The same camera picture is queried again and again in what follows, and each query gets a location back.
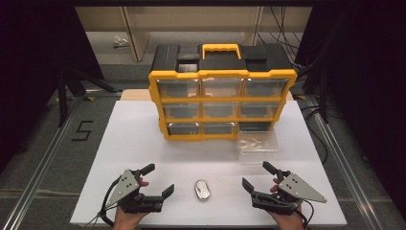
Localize silver metal carabiner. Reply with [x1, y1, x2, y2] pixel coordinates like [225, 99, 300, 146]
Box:
[193, 179, 211, 202]

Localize black floor cable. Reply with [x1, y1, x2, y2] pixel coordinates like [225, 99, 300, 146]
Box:
[300, 102, 330, 165]

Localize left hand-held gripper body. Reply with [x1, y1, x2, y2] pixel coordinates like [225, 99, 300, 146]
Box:
[105, 169, 165, 215]

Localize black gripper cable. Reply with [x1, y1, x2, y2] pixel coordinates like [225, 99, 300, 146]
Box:
[296, 198, 316, 230]
[98, 177, 123, 228]

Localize wooden board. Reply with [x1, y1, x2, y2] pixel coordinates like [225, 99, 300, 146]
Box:
[120, 89, 295, 103]

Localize white crumpled object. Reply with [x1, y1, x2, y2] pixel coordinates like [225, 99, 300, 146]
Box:
[112, 34, 130, 49]

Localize small white parts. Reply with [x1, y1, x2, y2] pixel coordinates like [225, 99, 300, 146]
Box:
[240, 138, 270, 151]

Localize bundle of black cables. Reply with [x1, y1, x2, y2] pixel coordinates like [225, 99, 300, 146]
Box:
[256, 6, 305, 70]

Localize person's right hand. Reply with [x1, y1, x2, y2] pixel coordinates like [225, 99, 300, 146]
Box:
[267, 177, 305, 230]

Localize black metal stand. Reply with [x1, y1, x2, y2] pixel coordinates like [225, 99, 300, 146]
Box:
[56, 65, 123, 128]

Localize dark curtain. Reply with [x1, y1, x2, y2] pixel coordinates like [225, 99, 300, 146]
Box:
[0, 0, 105, 173]
[294, 0, 406, 221]

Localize clear plastic drawer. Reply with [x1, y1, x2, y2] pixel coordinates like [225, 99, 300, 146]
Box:
[237, 129, 280, 163]

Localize aluminium rail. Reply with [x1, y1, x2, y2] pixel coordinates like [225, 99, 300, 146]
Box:
[305, 95, 386, 230]
[0, 95, 84, 230]

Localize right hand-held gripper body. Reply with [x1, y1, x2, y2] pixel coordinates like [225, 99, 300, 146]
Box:
[251, 172, 328, 216]

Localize yellow and black organizer cabinet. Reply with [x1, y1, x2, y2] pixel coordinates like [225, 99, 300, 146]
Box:
[147, 42, 299, 142]

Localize person's left hand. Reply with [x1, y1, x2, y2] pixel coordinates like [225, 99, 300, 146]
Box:
[113, 177, 151, 230]

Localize set of clear cabinet drawers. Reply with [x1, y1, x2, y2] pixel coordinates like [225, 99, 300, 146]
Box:
[157, 78, 290, 136]

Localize beige shelf unit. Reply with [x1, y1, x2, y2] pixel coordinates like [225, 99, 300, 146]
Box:
[74, 5, 313, 63]

